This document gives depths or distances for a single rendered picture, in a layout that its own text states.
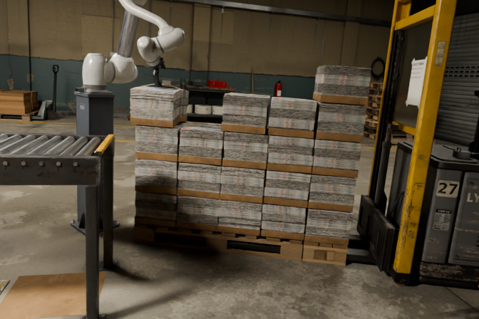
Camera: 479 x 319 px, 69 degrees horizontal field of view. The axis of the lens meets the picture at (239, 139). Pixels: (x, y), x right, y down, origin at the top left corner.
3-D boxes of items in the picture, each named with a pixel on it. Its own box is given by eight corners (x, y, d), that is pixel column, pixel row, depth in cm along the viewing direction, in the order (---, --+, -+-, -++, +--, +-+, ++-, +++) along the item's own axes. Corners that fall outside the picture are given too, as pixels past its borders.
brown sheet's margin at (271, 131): (269, 126, 257) (269, 120, 257) (308, 129, 255) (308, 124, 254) (267, 134, 220) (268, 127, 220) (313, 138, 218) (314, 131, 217)
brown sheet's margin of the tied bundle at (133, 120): (139, 118, 241) (139, 112, 239) (179, 122, 238) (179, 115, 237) (130, 124, 225) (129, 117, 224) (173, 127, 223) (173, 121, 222)
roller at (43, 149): (56, 133, 189) (52, 141, 189) (23, 152, 144) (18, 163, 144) (65, 137, 190) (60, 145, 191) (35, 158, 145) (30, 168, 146)
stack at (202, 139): (151, 220, 279) (154, 117, 264) (297, 236, 270) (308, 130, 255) (132, 243, 241) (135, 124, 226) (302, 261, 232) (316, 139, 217)
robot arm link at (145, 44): (145, 65, 212) (165, 57, 213) (137, 51, 197) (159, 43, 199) (140, 52, 215) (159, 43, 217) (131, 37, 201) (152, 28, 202)
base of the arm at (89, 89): (70, 91, 242) (70, 83, 241) (100, 92, 258) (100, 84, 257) (83, 93, 230) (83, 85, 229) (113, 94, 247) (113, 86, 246)
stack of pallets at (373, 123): (400, 136, 883) (408, 84, 860) (430, 143, 795) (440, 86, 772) (356, 134, 844) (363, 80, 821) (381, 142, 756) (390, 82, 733)
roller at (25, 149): (51, 135, 189) (41, 134, 187) (17, 155, 144) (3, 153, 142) (50, 144, 189) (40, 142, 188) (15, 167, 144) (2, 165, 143)
